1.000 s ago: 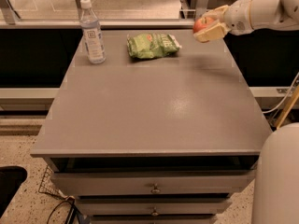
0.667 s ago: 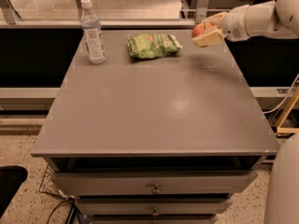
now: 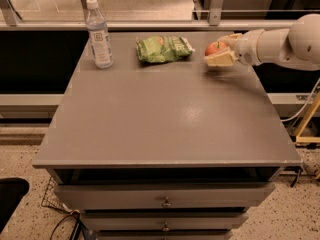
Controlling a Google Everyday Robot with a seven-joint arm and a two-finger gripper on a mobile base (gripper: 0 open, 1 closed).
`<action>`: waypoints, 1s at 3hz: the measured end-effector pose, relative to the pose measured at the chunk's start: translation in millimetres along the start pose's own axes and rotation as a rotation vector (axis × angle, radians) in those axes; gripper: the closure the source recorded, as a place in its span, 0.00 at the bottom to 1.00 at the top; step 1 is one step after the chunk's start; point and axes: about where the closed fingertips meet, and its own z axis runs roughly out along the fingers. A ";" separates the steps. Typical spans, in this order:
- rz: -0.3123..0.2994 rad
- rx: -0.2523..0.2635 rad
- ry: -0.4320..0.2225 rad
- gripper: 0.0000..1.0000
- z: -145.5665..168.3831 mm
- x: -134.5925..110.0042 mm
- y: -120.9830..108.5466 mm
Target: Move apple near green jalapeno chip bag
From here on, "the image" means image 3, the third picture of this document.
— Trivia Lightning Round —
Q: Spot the top grey drawer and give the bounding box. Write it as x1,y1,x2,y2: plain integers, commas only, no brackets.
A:
55,182,275,210

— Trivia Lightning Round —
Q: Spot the yellow metal frame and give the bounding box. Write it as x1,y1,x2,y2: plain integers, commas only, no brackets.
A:
294,92,320,144

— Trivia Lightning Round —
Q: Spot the grey drawer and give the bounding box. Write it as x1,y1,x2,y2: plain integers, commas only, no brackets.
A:
97,231,231,240
55,182,275,210
81,212,248,231

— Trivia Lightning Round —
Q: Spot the green jalapeno chip bag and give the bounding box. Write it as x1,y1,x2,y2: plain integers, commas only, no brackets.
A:
136,35,194,64

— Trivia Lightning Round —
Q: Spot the black chair seat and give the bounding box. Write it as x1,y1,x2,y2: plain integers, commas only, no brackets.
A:
0,178,29,233

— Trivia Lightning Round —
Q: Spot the black cable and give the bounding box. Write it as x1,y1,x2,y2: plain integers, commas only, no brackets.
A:
49,210,84,240

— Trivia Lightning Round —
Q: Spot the middle grey drawer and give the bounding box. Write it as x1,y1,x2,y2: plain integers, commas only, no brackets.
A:
81,212,248,231

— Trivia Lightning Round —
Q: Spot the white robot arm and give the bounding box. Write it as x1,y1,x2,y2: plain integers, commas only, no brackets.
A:
205,14,320,71

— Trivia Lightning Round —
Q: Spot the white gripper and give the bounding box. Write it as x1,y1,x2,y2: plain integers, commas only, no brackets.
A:
205,29,265,67

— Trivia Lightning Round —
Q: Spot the bottom grey drawer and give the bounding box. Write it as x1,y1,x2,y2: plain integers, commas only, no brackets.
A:
97,231,231,240

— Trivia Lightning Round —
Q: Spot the grey drawer cabinet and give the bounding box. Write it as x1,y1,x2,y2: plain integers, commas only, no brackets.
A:
32,31,304,240

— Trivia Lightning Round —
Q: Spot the clear plastic water bottle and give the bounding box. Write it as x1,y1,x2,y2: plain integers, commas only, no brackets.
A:
85,0,113,69

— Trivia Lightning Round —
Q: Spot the red apple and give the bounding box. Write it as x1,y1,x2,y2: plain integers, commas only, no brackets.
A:
205,41,228,56

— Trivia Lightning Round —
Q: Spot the metal railing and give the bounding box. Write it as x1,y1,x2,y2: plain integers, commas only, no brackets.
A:
0,0,320,32

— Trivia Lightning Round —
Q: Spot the wire mesh basket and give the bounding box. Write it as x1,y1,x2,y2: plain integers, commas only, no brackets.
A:
41,177,71,214

